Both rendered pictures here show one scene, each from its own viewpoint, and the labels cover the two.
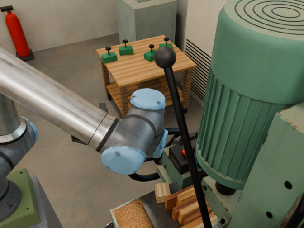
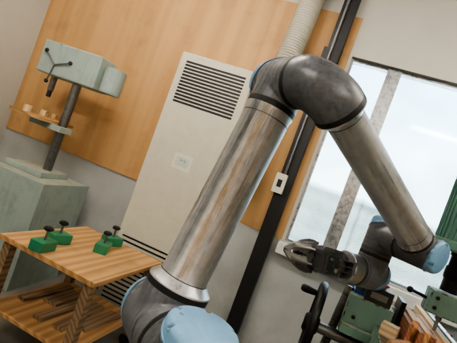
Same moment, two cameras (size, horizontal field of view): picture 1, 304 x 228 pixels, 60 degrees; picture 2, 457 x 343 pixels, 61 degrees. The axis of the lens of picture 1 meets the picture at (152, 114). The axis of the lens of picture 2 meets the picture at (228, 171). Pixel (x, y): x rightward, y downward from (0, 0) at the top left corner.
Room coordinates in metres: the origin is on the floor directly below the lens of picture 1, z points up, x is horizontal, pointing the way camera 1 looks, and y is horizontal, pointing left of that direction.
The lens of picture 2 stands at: (0.11, 1.19, 1.21)
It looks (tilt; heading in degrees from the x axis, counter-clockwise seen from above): 1 degrees down; 313
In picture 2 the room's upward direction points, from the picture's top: 20 degrees clockwise
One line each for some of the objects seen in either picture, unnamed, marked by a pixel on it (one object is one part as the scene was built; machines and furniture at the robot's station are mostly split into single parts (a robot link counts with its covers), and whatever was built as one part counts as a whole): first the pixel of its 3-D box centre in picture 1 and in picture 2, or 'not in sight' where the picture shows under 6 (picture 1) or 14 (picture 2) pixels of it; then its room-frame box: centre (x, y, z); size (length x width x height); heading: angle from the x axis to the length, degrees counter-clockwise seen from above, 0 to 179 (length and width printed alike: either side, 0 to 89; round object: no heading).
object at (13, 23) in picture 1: (17, 34); not in sight; (2.80, 1.52, 0.30); 0.19 x 0.18 x 0.60; 27
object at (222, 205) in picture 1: (226, 203); (449, 309); (0.34, -0.19, 1.03); 0.14 x 0.07 x 0.09; 27
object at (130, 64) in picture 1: (144, 78); (76, 285); (1.91, 0.06, 0.32); 0.66 x 0.57 x 0.64; 115
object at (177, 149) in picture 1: (189, 149); (373, 289); (0.54, -0.12, 0.99); 0.13 x 0.11 x 0.06; 117
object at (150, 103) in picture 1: (146, 115); (384, 238); (0.52, 0.01, 1.16); 0.12 x 0.09 x 0.12; 162
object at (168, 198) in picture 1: (197, 189); (401, 322); (0.44, -0.14, 0.93); 0.22 x 0.01 x 0.06; 117
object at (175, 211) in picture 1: (204, 199); (412, 329); (0.41, -0.16, 0.93); 0.21 x 0.02 x 0.05; 117
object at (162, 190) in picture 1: (162, 192); (389, 330); (0.43, -0.03, 0.92); 0.05 x 0.04 x 0.04; 8
